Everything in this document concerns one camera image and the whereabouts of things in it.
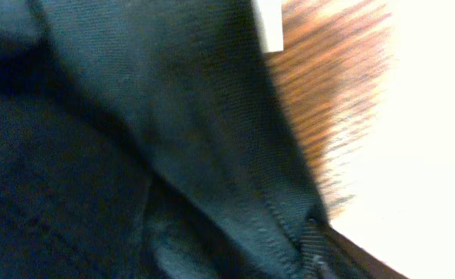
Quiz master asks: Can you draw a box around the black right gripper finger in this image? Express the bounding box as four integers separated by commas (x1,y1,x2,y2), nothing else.
301,220,406,279

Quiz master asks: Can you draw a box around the black t-shirt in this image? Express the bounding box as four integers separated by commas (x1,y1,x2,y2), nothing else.
0,0,331,279

